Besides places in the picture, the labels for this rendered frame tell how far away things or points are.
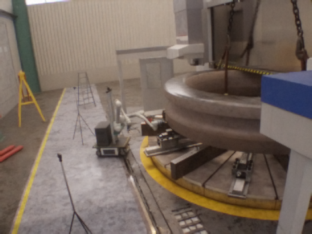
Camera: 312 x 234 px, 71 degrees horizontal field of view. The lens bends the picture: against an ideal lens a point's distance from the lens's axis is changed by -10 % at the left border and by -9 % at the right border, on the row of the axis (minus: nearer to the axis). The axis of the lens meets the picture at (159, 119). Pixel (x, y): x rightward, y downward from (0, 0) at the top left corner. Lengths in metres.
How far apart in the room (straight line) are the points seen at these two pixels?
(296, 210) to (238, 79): 7.37
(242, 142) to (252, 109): 0.65
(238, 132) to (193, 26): 4.98
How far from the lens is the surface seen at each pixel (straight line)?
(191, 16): 8.68
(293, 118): 1.46
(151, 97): 9.67
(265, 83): 1.58
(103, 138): 6.52
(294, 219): 1.74
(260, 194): 4.51
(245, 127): 4.63
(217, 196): 4.72
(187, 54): 8.57
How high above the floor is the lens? 2.94
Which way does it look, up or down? 19 degrees down
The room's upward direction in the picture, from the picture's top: 4 degrees counter-clockwise
